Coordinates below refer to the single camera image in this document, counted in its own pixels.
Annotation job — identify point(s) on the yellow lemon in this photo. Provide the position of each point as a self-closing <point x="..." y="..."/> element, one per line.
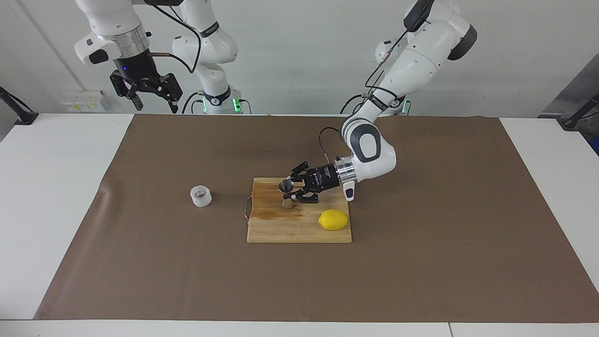
<point x="333" y="220"/>

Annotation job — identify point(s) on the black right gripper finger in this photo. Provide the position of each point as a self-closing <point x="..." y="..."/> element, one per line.
<point x="172" y="89"/>
<point x="122" y="84"/>

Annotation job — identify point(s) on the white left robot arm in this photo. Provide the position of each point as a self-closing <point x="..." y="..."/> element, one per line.
<point x="412" y="65"/>

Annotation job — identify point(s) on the small clear plastic cup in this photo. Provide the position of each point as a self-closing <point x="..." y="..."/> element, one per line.
<point x="201" y="199"/>

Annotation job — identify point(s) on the wooden cutting board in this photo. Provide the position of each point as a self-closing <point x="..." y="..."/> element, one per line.
<point x="299" y="231"/>

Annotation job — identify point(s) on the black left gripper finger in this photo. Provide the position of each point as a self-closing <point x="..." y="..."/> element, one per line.
<point x="299" y="171"/>
<point x="309" y="198"/>

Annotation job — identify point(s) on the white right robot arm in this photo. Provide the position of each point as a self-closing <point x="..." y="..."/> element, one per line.
<point x="206" y="47"/>

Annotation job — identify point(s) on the black clamp stand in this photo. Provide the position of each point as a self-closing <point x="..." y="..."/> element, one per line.
<point x="25" y="117"/>
<point x="573" y="122"/>

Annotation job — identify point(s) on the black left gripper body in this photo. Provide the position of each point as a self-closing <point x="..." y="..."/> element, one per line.
<point x="325" y="178"/>

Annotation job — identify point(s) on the brown paper table mat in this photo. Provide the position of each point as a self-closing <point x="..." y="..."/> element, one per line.
<point x="187" y="281"/>

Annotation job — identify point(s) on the steel double jigger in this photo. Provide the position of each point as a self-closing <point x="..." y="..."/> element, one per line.
<point x="288" y="203"/>

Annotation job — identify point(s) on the blue object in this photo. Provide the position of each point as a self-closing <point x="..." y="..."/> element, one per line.
<point x="595" y="145"/>

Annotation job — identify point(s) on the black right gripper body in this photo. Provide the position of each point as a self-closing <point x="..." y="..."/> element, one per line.
<point x="138" y="65"/>

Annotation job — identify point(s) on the white wall socket box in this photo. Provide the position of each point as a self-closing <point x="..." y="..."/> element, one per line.
<point x="84" y="103"/>

